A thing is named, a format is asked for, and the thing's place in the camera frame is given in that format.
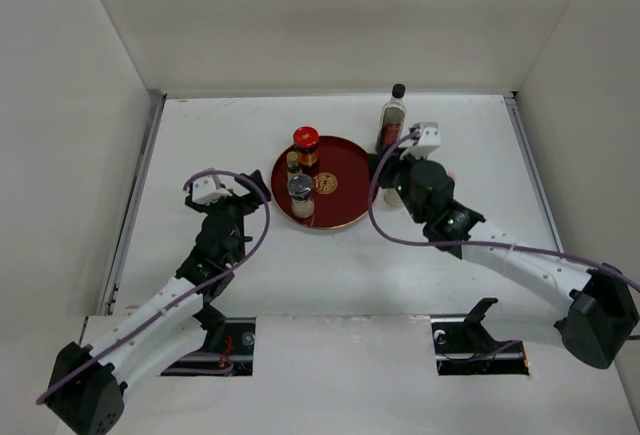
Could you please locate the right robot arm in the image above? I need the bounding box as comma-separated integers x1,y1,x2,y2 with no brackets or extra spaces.
367,150,639,369

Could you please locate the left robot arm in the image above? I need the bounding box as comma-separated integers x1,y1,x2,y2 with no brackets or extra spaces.
36,169,271,434

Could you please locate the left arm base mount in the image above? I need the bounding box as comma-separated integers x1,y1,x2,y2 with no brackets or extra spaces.
161,306,257,377

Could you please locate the small yellow label oil bottle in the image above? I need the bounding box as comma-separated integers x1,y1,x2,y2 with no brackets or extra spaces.
286,151,302,179

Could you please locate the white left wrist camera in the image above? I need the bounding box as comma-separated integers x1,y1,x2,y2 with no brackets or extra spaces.
191,170,232,205

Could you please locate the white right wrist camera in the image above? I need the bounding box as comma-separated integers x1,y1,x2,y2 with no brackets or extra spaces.
406,122,441,159

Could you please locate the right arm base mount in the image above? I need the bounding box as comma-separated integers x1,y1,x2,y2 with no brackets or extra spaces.
430,298,529,376

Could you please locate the grey cap salt shaker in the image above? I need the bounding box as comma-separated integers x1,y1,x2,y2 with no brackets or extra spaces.
287,173,315,219

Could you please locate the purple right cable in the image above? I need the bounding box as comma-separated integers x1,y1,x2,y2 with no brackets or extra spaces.
367,127,640,292

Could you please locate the round red lacquer tray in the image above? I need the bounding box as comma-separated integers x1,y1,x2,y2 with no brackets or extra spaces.
270,135,370,229

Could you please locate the red lid sauce jar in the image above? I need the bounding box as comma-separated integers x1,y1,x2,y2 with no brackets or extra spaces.
292,126,320,173

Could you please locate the purple cable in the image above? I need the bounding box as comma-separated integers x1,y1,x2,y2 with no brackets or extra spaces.
35,168,272,405
367,127,640,292

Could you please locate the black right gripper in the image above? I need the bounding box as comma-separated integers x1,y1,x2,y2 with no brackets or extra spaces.
366,143,427,224

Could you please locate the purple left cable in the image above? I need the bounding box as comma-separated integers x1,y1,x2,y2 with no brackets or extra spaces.
35,168,272,405

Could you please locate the tall dark sauce bottle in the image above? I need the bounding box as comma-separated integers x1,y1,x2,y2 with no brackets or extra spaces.
375,83,406,155

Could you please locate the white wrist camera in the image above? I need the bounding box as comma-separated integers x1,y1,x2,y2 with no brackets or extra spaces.
406,122,441,159
191,170,232,205

